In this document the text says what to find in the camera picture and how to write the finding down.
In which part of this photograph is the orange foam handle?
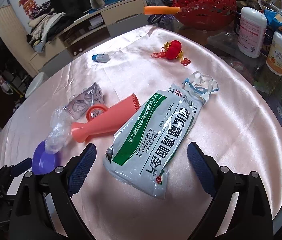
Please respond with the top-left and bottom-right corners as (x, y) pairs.
(144, 6), (181, 15)

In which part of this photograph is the red cutout basket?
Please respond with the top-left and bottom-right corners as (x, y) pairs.
(172, 0), (237, 31)

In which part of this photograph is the clear plastic bag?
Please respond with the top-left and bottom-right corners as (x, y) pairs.
(45, 106), (72, 154)

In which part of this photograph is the red lantern ornament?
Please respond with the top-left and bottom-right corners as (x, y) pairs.
(151, 40), (191, 66)

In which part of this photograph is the pink satin tablecloth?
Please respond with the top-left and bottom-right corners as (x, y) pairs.
(0, 26), (282, 239)

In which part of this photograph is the silver blister pack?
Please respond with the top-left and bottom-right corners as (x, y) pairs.
(64, 82), (104, 120)

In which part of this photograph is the white blue plastic wrapper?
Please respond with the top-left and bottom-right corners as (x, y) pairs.
(183, 71), (219, 104)

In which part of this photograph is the white orange label bottle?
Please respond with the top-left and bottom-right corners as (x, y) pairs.
(266, 31), (282, 76)

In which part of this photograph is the white pink label bottle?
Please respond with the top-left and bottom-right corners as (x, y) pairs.
(237, 7), (267, 59)

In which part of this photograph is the red chinese knot decoration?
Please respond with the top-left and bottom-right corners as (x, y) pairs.
(19, 0), (37, 18)

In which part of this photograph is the white green medicine bag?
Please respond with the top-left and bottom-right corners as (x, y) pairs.
(103, 85), (204, 199)

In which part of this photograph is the beige tv cabinet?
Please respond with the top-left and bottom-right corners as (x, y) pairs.
(29, 0), (148, 77)

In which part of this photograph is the small blue cap bottle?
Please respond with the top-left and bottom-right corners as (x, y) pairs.
(92, 54), (110, 63)

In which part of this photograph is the pile of clothes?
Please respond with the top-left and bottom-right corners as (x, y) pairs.
(27, 1), (71, 53)

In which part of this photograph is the coral plastic horn toy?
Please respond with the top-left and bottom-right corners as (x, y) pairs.
(71, 94), (140, 143)

